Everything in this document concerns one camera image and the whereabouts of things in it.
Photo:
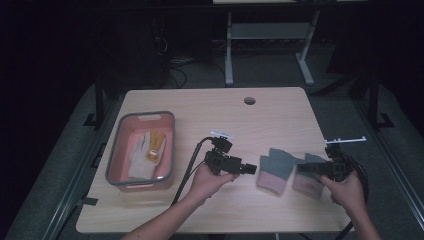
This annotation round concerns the person's left hand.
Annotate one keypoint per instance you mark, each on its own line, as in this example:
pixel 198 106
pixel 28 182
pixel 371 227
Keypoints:
pixel 206 183

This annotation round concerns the person's right hand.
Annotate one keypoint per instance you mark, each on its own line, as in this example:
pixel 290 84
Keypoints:
pixel 348 193

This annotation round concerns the pink basin with grey rim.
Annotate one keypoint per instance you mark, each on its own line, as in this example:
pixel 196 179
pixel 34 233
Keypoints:
pixel 166 146

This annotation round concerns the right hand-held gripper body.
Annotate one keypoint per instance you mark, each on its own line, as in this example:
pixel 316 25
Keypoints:
pixel 338 166

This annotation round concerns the white metal table frame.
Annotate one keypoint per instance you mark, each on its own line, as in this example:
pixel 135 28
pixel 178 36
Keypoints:
pixel 266 31

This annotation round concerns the beige orange glove with patch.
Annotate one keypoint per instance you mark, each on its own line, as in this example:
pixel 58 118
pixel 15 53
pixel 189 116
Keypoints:
pixel 153 150

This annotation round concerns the black metal stand post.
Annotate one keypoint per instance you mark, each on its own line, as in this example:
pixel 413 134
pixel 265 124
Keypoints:
pixel 374 100
pixel 99 100

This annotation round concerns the grey and pink fingerless glove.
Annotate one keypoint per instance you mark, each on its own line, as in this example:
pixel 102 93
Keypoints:
pixel 306 185
pixel 278 163

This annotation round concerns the black table edge bracket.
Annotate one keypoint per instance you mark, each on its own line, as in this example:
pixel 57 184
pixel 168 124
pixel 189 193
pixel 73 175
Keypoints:
pixel 87 201

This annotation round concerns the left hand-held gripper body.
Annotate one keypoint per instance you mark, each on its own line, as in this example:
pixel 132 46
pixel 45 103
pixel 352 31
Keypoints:
pixel 221 163

